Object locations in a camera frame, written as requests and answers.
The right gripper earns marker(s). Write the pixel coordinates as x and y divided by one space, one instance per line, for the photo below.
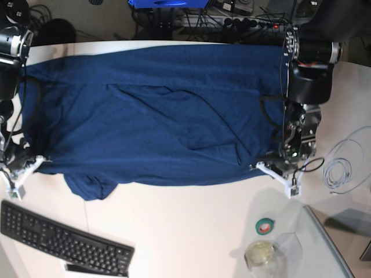
18 158

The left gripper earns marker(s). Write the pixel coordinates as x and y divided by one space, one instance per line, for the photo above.
280 165

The dark blue t-shirt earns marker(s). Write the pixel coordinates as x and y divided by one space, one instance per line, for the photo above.
168 116

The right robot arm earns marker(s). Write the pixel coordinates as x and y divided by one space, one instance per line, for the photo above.
16 39

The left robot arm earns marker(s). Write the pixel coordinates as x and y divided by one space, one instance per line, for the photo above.
313 45

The green electrical tape roll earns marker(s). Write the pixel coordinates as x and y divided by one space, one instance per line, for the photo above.
264 226

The clear glass jar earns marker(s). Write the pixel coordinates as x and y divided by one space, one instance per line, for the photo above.
261 259

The black computer keyboard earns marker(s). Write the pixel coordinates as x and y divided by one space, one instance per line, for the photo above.
89 252

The black power strip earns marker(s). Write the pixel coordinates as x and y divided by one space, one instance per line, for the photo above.
244 24

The blue box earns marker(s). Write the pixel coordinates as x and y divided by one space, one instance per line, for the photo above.
168 3

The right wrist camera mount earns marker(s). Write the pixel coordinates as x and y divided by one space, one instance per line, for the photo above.
23 176

